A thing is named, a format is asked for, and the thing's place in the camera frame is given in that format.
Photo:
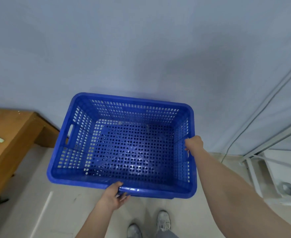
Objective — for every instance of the person's left hand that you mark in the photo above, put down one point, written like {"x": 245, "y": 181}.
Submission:
{"x": 109, "y": 197}

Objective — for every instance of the person's right hand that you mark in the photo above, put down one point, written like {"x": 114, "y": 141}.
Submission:
{"x": 196, "y": 143}

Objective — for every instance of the person's right fingers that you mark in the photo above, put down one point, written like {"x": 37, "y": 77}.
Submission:
{"x": 188, "y": 144}

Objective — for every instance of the person's left thumb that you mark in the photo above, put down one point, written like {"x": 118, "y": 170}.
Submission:
{"x": 117, "y": 185}

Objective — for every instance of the blue perforated plastic basket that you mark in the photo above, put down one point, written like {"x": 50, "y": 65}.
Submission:
{"x": 125, "y": 151}

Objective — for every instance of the person's left forearm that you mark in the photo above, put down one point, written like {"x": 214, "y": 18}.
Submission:
{"x": 95, "y": 221}

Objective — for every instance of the person's right forearm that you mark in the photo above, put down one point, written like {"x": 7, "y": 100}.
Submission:
{"x": 225, "y": 193}

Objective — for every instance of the person's left white shoe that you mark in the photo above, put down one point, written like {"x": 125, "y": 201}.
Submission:
{"x": 134, "y": 231}

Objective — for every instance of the person's white shoe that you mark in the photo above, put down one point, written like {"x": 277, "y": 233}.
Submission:
{"x": 134, "y": 231}
{"x": 163, "y": 220}

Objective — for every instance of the person's right white shoe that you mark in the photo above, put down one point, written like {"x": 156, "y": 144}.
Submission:
{"x": 163, "y": 220}

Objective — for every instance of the person's grey trouser leg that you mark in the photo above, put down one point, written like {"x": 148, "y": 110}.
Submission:
{"x": 166, "y": 234}

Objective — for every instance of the grey tape roll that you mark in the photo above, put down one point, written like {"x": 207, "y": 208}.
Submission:
{"x": 287, "y": 189}

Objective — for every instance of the wooden table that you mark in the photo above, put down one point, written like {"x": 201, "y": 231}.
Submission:
{"x": 9, "y": 146}

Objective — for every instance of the white metal rack frame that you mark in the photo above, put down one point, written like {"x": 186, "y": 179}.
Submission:
{"x": 264, "y": 175}

